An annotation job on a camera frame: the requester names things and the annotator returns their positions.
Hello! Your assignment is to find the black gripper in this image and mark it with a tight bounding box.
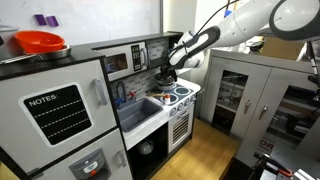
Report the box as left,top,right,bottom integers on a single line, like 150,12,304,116
159,63,178,84

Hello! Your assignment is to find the black domed pot lid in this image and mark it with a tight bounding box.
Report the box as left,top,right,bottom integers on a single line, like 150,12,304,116
154,72,177,86

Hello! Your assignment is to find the silver toy pot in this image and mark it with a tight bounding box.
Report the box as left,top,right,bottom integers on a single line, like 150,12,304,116
157,82,176,92

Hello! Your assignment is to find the blue stovetop panel with burners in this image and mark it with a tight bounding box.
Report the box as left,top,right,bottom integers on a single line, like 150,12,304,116
146,83,193,107

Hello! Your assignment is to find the pale wooden toy piece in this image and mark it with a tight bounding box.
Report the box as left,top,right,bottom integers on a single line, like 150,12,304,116
145,92,167,99

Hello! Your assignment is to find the grey toy sink basin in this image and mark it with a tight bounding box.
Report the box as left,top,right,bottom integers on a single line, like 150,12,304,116
117,97,164,133

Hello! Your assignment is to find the toy microwave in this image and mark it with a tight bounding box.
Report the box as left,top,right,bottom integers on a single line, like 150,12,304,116
96,41,150,83

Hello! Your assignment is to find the white oven door with slats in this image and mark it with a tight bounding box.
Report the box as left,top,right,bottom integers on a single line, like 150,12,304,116
167,105,195,154

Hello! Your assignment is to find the white round teapot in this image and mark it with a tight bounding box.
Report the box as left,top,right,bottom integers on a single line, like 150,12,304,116
137,139,155,156

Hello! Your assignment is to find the black white toy kitchen set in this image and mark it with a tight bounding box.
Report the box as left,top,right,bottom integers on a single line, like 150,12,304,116
0,31,203,180

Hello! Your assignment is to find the large whiteboard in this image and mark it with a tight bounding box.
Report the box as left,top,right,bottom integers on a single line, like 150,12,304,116
0,0,164,46

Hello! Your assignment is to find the grey metal cabinet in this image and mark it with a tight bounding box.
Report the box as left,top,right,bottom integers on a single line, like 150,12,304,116
199,49,320,168

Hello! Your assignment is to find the cardboard box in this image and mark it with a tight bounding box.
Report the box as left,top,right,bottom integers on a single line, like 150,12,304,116
259,36,306,61

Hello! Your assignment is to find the white fridge door with notes board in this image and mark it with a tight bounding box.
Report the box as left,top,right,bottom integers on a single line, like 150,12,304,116
0,59,118,174

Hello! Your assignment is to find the metal pan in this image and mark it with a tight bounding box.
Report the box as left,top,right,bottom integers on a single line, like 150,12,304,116
0,44,73,65

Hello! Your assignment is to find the purple magnet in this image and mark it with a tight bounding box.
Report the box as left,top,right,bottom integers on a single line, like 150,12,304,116
45,15,60,28
34,14,48,26

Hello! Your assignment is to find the orange plastic bowl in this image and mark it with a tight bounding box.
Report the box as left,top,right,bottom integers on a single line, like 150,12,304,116
13,30,66,55

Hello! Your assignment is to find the black stand pole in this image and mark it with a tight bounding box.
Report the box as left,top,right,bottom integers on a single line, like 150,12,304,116
305,41,320,103

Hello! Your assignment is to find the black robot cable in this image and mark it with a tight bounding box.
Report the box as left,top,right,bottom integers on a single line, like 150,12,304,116
194,0,242,38

